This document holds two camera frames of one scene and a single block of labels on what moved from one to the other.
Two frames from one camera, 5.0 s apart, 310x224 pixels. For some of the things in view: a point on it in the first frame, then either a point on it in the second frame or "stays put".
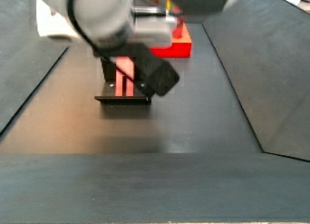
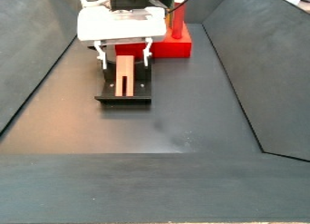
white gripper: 152,30 -> 101,23
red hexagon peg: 176,31 stays put
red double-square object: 124,63 stays put
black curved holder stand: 140,96 stays put
